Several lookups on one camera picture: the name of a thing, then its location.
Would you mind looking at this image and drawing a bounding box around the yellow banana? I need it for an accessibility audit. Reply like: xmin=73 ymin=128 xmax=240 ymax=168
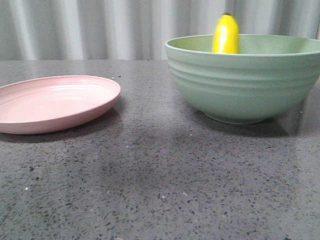
xmin=212 ymin=12 xmax=240 ymax=54

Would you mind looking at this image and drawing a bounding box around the green ribbed bowl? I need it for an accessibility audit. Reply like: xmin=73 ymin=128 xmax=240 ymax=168
xmin=165 ymin=34 xmax=320 ymax=125

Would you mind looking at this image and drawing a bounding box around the pink plate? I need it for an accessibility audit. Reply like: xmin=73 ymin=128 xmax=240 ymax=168
xmin=0 ymin=75 xmax=121 ymax=135

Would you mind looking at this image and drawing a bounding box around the white pleated curtain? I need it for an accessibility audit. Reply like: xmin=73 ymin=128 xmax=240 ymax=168
xmin=0 ymin=0 xmax=320 ymax=61

